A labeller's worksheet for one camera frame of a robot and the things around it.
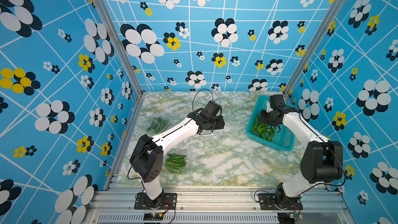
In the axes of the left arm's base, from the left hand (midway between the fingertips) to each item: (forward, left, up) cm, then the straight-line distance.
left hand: (225, 122), depth 83 cm
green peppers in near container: (-18, +27, -12) cm, 34 cm away
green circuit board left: (-40, +35, -19) cm, 57 cm away
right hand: (+7, -24, -4) cm, 25 cm away
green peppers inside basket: (+3, -26, -12) cm, 28 cm away
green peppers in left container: (+8, +41, -13) cm, 44 cm away
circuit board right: (-41, -26, -16) cm, 51 cm away
